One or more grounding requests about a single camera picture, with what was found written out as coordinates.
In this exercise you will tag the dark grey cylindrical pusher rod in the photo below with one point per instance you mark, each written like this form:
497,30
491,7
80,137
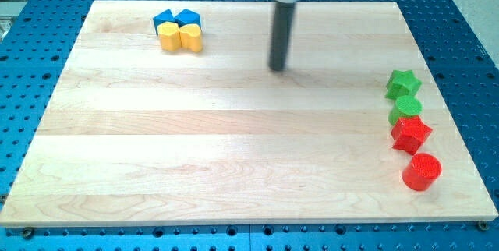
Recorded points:
280,35

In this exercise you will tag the yellow heart block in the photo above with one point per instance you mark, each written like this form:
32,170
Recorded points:
191,37

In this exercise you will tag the blue pentagon block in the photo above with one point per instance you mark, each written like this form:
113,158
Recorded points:
186,17

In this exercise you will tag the yellow hexagon block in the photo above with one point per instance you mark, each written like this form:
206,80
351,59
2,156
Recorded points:
169,36

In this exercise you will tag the blue triangular block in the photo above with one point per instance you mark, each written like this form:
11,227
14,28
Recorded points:
163,17

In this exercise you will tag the green star block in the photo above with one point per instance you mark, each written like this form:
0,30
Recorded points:
402,83

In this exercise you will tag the green cylinder block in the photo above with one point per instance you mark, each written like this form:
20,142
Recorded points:
404,107

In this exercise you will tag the red star block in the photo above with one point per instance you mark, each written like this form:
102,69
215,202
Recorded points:
409,134

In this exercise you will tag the light wooden board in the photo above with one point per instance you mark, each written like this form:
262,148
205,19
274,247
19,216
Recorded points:
136,135

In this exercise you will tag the red cylinder block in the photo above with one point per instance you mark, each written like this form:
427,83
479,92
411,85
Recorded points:
421,172

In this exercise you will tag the board corner screw right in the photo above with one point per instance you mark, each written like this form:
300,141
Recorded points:
482,226

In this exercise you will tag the board corner screw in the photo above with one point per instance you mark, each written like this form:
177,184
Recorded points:
27,232
482,226

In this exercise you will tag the board corner screw left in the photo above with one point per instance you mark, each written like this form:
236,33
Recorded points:
27,232

